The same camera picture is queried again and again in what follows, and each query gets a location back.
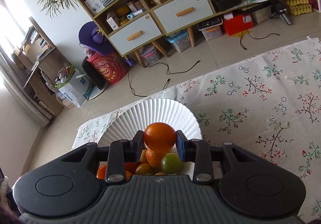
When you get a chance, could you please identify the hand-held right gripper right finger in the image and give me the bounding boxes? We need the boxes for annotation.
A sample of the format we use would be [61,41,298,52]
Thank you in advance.
[176,130,259,184]

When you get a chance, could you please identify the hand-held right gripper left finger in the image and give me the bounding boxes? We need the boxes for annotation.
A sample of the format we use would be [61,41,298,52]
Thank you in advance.
[60,131,146,184]

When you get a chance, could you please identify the green cherry tomato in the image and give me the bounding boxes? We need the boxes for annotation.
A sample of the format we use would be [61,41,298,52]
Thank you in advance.
[161,153,183,174]

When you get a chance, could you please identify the orange cherry tomato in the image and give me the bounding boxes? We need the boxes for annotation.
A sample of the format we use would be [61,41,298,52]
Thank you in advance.
[143,122,177,153]

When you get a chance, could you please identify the yellow cherry tomato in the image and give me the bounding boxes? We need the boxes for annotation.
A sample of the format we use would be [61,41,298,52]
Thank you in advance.
[135,163,154,175]

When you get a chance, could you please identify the white ribbed plate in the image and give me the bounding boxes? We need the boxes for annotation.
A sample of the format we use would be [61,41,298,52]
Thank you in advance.
[98,98,203,182]

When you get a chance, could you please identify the floral tablecloth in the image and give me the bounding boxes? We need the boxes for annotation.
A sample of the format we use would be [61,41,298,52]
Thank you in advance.
[71,38,321,224]

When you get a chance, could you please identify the red snack bucket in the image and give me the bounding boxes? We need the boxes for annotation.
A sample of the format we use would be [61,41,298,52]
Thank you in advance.
[86,52,128,85]

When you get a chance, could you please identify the black panel on white base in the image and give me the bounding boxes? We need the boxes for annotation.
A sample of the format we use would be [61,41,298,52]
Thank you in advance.
[81,57,107,100]

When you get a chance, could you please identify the white paper bag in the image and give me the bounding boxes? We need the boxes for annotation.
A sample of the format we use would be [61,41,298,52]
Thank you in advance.
[55,68,91,107]

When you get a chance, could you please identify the plush toys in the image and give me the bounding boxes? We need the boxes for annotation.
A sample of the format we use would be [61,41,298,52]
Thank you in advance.
[54,66,76,86]

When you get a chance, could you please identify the blue lid storage box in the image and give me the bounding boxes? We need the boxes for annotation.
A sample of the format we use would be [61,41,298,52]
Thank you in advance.
[164,30,190,53]

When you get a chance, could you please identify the white drawer with round lock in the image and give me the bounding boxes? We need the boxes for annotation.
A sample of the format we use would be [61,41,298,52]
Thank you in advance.
[153,0,214,34]
[108,13,163,56]

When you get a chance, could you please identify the wooden shelf cabinet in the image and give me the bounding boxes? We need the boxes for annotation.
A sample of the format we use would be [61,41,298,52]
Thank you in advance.
[77,0,216,67]

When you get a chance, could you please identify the purple hat plush toy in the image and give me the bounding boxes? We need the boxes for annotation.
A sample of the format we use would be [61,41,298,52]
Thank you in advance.
[78,21,116,56]

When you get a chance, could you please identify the black lid storage box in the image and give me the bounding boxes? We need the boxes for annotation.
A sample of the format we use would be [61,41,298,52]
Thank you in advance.
[198,17,223,41]

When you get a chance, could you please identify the wooden bookshelf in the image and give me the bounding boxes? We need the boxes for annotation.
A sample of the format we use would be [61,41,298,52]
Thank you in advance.
[11,17,73,116]

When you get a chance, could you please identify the small white box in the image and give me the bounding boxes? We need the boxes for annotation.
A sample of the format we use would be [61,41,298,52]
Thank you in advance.
[107,13,119,31]

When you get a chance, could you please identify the light curtain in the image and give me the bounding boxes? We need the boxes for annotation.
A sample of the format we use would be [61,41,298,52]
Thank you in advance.
[0,46,51,129]

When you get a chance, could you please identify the white and blue thermometer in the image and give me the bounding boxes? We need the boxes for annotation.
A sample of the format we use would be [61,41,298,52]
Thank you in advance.
[127,9,145,20]

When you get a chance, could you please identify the red box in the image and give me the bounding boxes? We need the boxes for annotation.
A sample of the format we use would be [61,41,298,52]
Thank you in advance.
[223,14,254,36]

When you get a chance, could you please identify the orange fruit on shelf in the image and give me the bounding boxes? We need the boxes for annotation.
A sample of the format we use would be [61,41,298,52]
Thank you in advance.
[116,5,129,17]

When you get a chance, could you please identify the small orange boxes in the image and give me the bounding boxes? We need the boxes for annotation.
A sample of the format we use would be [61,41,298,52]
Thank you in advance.
[127,0,143,12]

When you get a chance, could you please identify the white carton on shelf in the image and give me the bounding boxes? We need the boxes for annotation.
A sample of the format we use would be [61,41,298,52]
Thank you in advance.
[84,0,105,15]

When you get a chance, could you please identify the black tool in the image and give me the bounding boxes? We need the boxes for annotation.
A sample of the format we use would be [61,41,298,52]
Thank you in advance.
[269,3,292,26]

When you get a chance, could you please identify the yellow egg cartons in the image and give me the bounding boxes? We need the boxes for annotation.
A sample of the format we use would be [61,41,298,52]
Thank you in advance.
[286,0,313,16]

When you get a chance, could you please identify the black floor cable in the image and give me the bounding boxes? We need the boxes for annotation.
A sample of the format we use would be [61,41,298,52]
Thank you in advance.
[135,59,201,75]
[128,68,171,97]

